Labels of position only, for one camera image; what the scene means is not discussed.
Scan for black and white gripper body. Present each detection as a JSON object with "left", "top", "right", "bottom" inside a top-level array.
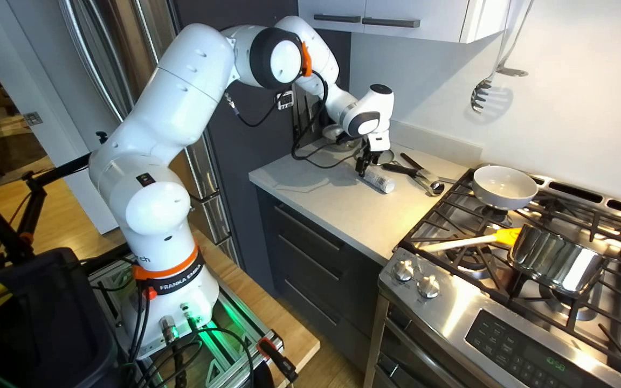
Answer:
[{"left": 355, "top": 134, "right": 391, "bottom": 175}]

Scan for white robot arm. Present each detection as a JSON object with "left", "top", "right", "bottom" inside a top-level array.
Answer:
[{"left": 88, "top": 15, "right": 394, "bottom": 360}]

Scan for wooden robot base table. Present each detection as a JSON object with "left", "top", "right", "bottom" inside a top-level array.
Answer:
[{"left": 97, "top": 226, "right": 323, "bottom": 388}]

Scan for black tongs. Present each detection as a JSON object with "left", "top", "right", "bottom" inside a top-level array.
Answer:
[{"left": 384, "top": 156, "right": 444, "bottom": 196}]

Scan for white frying pan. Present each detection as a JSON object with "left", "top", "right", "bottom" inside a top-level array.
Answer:
[{"left": 472, "top": 165, "right": 539, "bottom": 212}]

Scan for left stove knob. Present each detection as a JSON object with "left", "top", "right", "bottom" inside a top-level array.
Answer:
[{"left": 394, "top": 259, "right": 415, "bottom": 283}]

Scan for stove knob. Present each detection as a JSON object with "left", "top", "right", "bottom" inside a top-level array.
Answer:
[
  {"left": 417, "top": 274, "right": 440, "bottom": 299},
  {"left": 394, "top": 259, "right": 415, "bottom": 283}
]

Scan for white upper cabinet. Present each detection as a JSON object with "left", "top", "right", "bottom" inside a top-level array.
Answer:
[{"left": 297, "top": 0, "right": 512, "bottom": 43}]

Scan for dark grey drawer cabinet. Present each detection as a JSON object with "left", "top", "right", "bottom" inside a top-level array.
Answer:
[{"left": 257, "top": 189, "right": 382, "bottom": 368}]

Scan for right stove knob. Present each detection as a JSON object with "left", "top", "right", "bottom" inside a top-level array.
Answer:
[{"left": 417, "top": 274, "right": 440, "bottom": 299}]

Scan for shiny steel pot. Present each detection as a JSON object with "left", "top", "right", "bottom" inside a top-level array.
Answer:
[{"left": 512, "top": 226, "right": 601, "bottom": 292}]

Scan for stainless steel gas stove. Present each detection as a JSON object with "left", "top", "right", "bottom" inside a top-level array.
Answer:
[{"left": 364, "top": 175, "right": 621, "bottom": 388}]

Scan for black bin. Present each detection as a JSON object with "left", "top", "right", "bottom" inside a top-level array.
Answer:
[{"left": 0, "top": 247, "right": 120, "bottom": 388}]

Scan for black tripod stand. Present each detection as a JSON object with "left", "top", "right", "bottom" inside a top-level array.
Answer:
[{"left": 0, "top": 156, "right": 88, "bottom": 270}]

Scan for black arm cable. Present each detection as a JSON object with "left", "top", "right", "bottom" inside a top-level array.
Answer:
[{"left": 223, "top": 66, "right": 364, "bottom": 172}]

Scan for top drawer handle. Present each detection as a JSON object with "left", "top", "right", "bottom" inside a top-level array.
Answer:
[{"left": 274, "top": 207, "right": 341, "bottom": 251}]

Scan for drawer handle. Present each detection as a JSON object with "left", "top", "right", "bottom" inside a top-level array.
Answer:
[
  {"left": 277, "top": 236, "right": 342, "bottom": 292},
  {"left": 274, "top": 207, "right": 341, "bottom": 251}
]

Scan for middle drawer handle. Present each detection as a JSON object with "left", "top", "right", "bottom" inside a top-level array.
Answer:
[{"left": 277, "top": 236, "right": 342, "bottom": 292}]

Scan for yellow handled spatula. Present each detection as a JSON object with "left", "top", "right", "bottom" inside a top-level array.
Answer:
[{"left": 419, "top": 229, "right": 520, "bottom": 251}]

